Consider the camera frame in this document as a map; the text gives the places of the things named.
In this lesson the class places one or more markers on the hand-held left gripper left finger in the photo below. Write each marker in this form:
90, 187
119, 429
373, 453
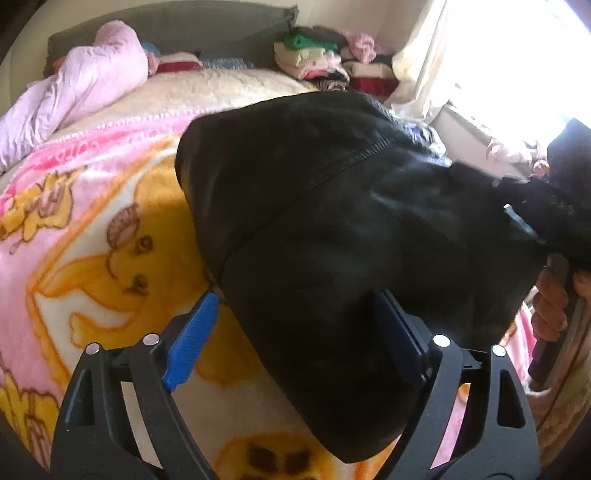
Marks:
194, 337

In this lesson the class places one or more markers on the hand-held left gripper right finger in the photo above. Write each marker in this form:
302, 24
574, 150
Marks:
399, 337

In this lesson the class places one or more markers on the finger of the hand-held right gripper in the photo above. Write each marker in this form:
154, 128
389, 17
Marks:
540, 212

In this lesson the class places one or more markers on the black leather jacket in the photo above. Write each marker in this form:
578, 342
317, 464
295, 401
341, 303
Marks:
346, 240

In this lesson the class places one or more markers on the pile of folded clothes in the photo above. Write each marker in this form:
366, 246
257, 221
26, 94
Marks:
323, 55

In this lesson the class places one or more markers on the person's right hand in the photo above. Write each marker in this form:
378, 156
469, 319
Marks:
549, 304

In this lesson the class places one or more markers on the pink cloth on windowsill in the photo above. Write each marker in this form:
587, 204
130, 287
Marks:
512, 154

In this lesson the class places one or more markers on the pink cartoon printed blanket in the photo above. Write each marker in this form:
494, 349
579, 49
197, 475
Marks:
101, 277

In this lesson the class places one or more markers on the purple cloth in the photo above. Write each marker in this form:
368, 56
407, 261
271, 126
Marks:
422, 136

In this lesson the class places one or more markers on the cream curtain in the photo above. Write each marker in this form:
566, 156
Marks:
425, 60

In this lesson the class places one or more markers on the beige fleece blanket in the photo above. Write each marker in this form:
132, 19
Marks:
198, 90

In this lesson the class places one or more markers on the lilac padded jacket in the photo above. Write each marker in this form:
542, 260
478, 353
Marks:
87, 87

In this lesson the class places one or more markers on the red and white cloth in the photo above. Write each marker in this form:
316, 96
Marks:
178, 62

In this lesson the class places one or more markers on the grey headboard cushion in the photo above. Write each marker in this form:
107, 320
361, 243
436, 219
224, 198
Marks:
184, 30

